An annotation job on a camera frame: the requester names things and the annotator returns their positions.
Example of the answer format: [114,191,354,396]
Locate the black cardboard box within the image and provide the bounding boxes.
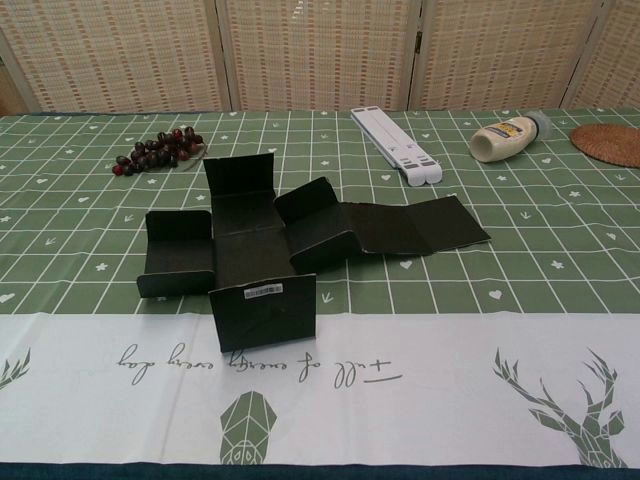
[137,152,494,355]

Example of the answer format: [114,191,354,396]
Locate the white folding laptop stand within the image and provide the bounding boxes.
[349,106,444,188]

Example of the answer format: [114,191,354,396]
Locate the green checked tablecloth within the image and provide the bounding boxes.
[0,107,640,469]

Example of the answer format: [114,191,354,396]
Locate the woven bamboo folding screen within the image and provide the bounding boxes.
[0,0,640,115]

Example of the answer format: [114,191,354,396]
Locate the dark red grape bunch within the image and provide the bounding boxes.
[111,126,205,177]

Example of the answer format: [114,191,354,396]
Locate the mayonnaise squeeze bottle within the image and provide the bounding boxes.
[470,111,552,163]

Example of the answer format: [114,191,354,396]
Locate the round woven rattan coaster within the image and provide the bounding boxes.
[570,122,640,169]

